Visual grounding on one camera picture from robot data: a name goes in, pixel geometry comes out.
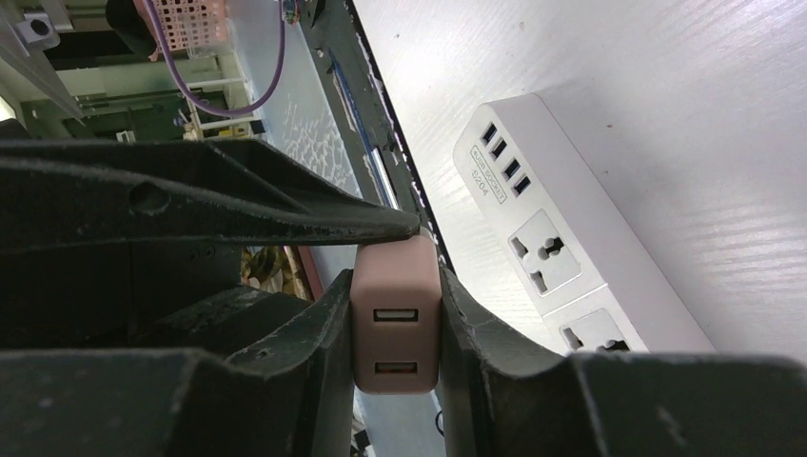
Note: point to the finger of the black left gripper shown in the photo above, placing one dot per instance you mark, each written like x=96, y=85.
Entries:
x=72, y=193

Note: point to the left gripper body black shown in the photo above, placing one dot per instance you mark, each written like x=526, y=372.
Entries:
x=136, y=295

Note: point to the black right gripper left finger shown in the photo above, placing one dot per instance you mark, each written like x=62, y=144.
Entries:
x=288, y=394

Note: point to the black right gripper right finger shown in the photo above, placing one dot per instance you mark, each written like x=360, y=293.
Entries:
x=504, y=395

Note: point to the pink adapter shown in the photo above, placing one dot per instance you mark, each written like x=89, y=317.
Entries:
x=395, y=300

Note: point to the white slim power strip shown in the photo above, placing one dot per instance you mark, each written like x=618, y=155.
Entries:
x=591, y=280

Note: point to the pink plastic basket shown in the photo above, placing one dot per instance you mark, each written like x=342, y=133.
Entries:
x=197, y=27

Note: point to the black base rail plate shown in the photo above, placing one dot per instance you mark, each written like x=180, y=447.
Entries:
x=363, y=111

